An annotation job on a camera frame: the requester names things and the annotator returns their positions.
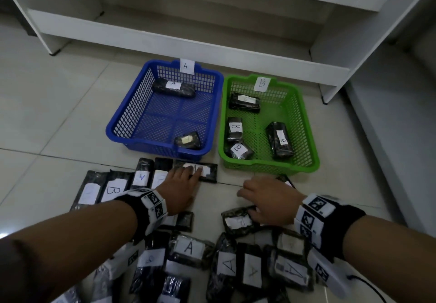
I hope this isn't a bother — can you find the person's left hand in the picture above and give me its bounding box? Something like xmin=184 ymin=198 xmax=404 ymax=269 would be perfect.
xmin=156 ymin=165 xmax=204 ymax=217

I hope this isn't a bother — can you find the person's right hand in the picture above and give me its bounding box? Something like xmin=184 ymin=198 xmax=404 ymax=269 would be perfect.
xmin=237 ymin=177 xmax=306 ymax=227

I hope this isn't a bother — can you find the green plastic mesh basket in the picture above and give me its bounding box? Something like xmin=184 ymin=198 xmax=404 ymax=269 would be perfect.
xmin=218 ymin=73 xmax=320 ymax=176

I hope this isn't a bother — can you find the pile of black packets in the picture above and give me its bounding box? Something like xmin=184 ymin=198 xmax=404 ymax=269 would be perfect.
xmin=51 ymin=157 xmax=316 ymax=303

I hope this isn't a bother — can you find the blue plastic mesh basket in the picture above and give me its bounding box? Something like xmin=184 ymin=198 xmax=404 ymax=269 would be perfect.
xmin=105 ymin=59 xmax=225 ymax=162

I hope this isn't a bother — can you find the person's left forearm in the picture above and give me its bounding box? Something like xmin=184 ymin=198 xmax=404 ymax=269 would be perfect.
xmin=0 ymin=199 xmax=139 ymax=303

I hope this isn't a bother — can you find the person's right forearm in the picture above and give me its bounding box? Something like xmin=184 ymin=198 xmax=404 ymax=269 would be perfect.
xmin=342 ymin=214 xmax=436 ymax=303

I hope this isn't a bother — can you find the black wristband with markers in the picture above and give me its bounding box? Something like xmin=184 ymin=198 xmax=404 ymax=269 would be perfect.
xmin=114 ymin=187 xmax=168 ymax=245
xmin=292 ymin=193 xmax=367 ymax=263

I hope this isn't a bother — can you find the white shelf unit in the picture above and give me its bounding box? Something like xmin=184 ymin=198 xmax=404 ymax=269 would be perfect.
xmin=0 ymin=0 xmax=436 ymax=105

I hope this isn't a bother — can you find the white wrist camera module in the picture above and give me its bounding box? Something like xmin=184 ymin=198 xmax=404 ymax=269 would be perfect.
xmin=306 ymin=247 xmax=353 ymax=301
xmin=102 ymin=241 xmax=146 ymax=279

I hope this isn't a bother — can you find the black camera cable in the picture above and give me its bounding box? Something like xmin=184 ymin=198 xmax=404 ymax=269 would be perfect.
xmin=350 ymin=273 xmax=389 ymax=303

